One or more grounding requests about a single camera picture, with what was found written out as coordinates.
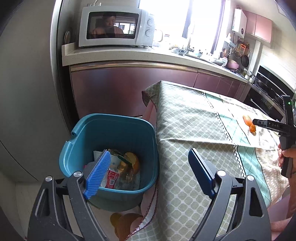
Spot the teal plastic trash bin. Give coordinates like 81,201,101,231
59,113,159,212

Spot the kitchen counter with purple cabinets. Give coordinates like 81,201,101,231
61,43,250,118

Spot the person's right hand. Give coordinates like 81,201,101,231
278,144,296,171

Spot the golden plastic snack wrapper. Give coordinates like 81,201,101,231
109,150,136,183

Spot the orange peel piece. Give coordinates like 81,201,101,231
249,125,256,135
243,115,253,127

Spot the pale yellow fruit peel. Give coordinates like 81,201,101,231
125,152,140,174

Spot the black built-in oven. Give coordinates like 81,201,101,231
244,66,295,121

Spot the patterned green beige tablecloth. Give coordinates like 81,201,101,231
128,81,288,240

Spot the grey refrigerator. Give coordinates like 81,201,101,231
1,1,69,182

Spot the black frying pan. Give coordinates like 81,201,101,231
241,51,249,68

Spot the pink pot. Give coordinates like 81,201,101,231
226,59,239,70

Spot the chrome sink faucet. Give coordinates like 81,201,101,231
185,37,195,52

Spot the white microwave oven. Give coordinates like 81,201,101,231
78,6,154,47

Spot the white wall water heater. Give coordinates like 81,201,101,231
232,9,247,39

